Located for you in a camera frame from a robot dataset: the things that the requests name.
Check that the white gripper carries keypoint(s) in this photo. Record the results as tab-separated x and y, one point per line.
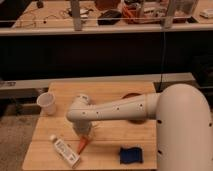
82	128

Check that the grey metal post left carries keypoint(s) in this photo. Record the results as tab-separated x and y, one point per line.
75	8

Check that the blue sponge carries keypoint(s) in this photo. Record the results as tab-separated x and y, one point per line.
131	155

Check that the brown clay bowl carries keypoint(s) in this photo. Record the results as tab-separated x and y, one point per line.
130	95

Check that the black object on bench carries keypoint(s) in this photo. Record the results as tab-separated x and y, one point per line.
109	17

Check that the orange pepper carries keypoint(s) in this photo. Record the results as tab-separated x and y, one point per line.
83	142

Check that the white plastic cup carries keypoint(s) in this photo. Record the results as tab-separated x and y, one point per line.
47	103

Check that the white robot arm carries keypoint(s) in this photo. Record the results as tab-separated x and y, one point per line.
184	124

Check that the white tube bottle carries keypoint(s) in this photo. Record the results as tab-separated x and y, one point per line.
65	151

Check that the grey metal post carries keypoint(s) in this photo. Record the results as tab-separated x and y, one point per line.
170	12
75	8

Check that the grey metal post right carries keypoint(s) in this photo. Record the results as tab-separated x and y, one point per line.
170	12

